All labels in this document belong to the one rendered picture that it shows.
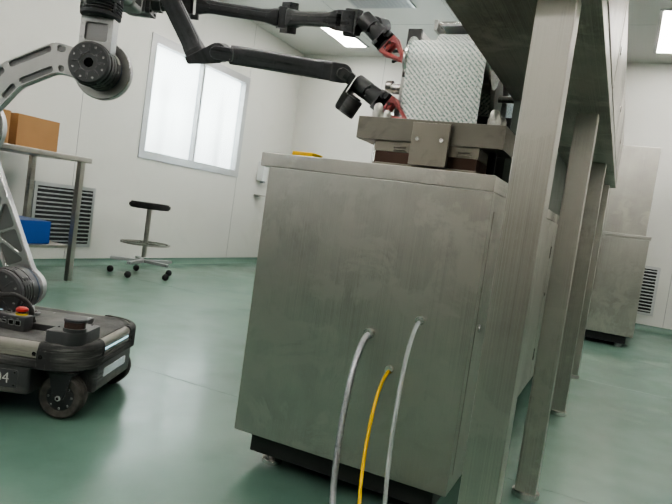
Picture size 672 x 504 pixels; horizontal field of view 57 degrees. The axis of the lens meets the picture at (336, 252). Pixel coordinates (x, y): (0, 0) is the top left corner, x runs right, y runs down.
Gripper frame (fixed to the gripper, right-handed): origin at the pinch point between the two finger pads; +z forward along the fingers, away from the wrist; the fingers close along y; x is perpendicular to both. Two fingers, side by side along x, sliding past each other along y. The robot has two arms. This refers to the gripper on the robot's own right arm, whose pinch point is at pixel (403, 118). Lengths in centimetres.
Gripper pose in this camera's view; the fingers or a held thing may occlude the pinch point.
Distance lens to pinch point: 190.4
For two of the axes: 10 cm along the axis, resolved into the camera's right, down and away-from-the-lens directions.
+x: 5.8, -7.8, -2.6
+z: 7.0, 6.3, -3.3
